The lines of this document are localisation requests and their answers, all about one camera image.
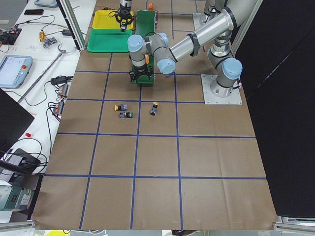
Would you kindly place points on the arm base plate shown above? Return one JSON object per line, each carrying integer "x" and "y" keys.
{"x": 199, "y": 19}
{"x": 214, "y": 94}

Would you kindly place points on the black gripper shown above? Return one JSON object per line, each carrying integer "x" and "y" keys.
{"x": 125, "y": 12}
{"x": 140, "y": 69}

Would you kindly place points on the black power adapter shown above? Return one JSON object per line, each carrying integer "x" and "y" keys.
{"x": 21, "y": 162}

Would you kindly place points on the yellow push button switch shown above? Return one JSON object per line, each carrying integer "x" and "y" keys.
{"x": 154, "y": 108}
{"x": 121, "y": 107}

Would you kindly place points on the aluminium frame post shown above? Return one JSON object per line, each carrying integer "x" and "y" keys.
{"x": 71, "y": 21}

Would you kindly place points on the green push button switch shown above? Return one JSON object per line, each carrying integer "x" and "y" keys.
{"x": 123, "y": 26}
{"x": 126, "y": 114}

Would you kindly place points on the yellow plastic tray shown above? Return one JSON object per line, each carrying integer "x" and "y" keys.
{"x": 105, "y": 19}

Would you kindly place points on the brass connector part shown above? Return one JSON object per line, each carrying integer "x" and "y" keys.
{"x": 41, "y": 35}

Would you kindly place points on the long metal rod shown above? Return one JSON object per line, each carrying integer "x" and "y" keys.
{"x": 61, "y": 52}

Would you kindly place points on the orange 4680 cylinder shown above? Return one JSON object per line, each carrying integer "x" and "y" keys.
{"x": 147, "y": 58}
{"x": 151, "y": 6}

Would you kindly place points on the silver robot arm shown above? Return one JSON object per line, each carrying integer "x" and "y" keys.
{"x": 209, "y": 8}
{"x": 231, "y": 14}

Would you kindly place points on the blue teach pendant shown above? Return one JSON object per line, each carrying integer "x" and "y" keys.
{"x": 46, "y": 3}
{"x": 13, "y": 70}

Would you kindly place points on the black smartphone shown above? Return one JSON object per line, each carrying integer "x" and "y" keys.
{"x": 34, "y": 12}

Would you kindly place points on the green plastic tray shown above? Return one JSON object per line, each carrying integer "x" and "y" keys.
{"x": 108, "y": 41}

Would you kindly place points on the black monitor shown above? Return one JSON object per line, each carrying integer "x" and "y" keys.
{"x": 14, "y": 121}

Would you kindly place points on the green conveyor belt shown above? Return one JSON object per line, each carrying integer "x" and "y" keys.
{"x": 145, "y": 26}

